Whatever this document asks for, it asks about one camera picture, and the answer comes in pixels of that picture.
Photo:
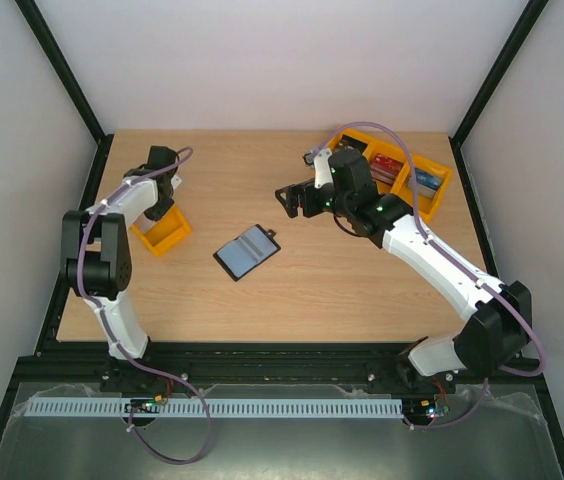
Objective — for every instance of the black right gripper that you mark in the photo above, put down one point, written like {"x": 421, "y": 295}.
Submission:
{"x": 300, "y": 198}

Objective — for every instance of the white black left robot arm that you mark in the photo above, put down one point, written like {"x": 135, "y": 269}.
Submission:
{"x": 95, "y": 252}

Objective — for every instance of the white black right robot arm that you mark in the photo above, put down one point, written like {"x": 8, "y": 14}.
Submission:
{"x": 495, "y": 315}

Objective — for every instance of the black card stack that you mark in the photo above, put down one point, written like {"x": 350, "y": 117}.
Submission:
{"x": 350, "y": 143}

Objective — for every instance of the red card stack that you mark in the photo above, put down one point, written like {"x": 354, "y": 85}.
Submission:
{"x": 385, "y": 169}

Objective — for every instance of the blue card stack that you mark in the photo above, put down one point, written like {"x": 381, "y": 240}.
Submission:
{"x": 427, "y": 184}

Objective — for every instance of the yellow three-compartment tray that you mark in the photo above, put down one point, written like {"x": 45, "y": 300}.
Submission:
{"x": 402, "y": 188}

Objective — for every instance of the small yellow plastic bin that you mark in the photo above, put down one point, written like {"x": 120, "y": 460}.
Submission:
{"x": 161, "y": 236}

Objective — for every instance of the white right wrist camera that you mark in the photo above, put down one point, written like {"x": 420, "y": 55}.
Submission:
{"x": 319, "y": 161}

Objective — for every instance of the black aluminium frame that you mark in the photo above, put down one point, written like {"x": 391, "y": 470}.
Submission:
{"x": 51, "y": 361}

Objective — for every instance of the white slotted cable duct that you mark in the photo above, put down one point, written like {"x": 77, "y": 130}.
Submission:
{"x": 74, "y": 407}

